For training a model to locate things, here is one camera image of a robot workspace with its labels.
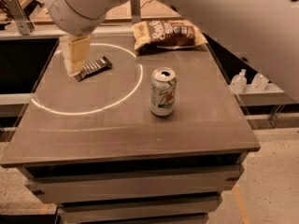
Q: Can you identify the brown sea salt chip bag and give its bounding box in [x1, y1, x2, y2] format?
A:
[132, 20, 206, 50]

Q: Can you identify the clear sanitizer bottle right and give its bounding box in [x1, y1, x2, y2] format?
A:
[251, 73, 269, 91]

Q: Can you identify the middle metal bracket post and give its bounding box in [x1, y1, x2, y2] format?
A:
[130, 0, 141, 24]

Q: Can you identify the dark rxbar chocolate wrapper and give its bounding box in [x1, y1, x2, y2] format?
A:
[75, 56, 112, 82]

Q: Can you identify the white green soda can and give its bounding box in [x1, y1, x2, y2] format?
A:
[150, 67, 177, 117]

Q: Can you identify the metal bracket post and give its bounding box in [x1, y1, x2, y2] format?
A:
[130, 0, 141, 24]
[2, 0, 35, 35]

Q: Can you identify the clear sanitizer bottle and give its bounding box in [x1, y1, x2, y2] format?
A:
[230, 69, 247, 94]
[251, 73, 269, 91]

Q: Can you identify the left metal bracket post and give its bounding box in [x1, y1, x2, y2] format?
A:
[2, 0, 35, 35]

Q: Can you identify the grey drawer cabinet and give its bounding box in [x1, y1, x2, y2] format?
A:
[25, 154, 244, 224]

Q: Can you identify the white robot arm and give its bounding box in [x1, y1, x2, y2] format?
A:
[45, 0, 299, 100]

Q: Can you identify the clear sanitizer bottle left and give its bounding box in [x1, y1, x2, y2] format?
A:
[230, 69, 247, 94]

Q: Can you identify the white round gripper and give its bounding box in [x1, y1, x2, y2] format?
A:
[45, 0, 129, 76]

